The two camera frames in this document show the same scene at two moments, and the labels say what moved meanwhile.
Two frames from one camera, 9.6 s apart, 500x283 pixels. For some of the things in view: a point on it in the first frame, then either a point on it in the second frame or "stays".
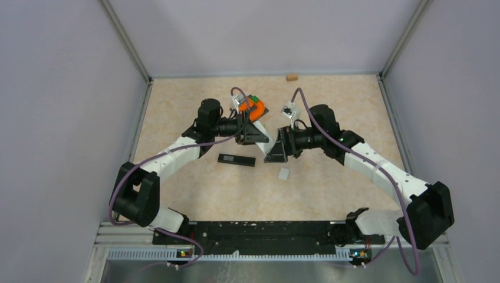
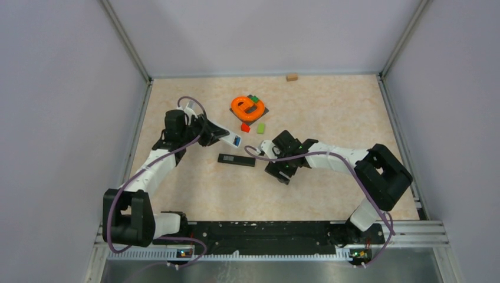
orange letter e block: [256, 115] stays
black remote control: [236, 160] stays
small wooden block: [291, 77] stays
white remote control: [268, 146] → [232, 139]
